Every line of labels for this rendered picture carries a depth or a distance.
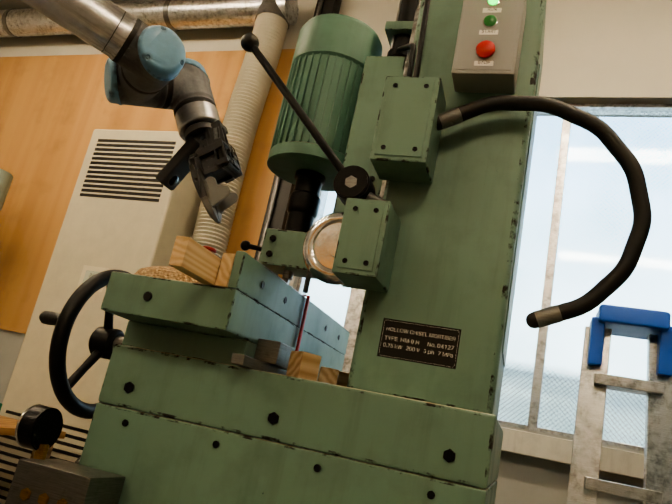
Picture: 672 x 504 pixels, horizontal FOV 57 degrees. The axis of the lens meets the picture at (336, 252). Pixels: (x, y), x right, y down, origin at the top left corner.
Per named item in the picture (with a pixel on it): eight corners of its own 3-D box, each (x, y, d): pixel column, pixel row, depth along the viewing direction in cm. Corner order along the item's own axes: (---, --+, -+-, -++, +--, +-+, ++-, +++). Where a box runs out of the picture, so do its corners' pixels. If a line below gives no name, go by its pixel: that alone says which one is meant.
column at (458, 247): (375, 403, 115) (435, 66, 134) (498, 427, 108) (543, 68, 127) (344, 390, 95) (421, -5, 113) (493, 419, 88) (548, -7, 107)
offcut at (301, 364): (297, 378, 90) (303, 351, 91) (285, 377, 92) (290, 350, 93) (316, 383, 91) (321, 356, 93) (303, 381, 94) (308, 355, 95)
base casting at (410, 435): (223, 419, 134) (234, 377, 136) (497, 480, 116) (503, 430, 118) (94, 401, 93) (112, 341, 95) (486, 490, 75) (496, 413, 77)
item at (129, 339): (229, 376, 134) (233, 358, 135) (320, 394, 127) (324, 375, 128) (121, 344, 97) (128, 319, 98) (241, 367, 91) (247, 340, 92)
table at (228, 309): (220, 359, 149) (226, 335, 151) (340, 382, 140) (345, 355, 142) (46, 300, 94) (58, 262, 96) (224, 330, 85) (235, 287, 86)
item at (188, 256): (303, 341, 130) (307, 322, 131) (312, 342, 130) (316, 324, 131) (168, 264, 80) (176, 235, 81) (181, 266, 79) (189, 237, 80)
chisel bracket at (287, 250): (269, 280, 120) (278, 239, 122) (337, 290, 116) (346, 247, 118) (254, 270, 113) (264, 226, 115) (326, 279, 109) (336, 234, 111)
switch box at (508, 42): (454, 93, 105) (467, 13, 110) (515, 94, 102) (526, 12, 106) (450, 72, 100) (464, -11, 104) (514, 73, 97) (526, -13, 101)
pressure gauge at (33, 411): (36, 461, 92) (53, 405, 94) (56, 466, 91) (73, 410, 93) (3, 461, 86) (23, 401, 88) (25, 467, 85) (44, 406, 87)
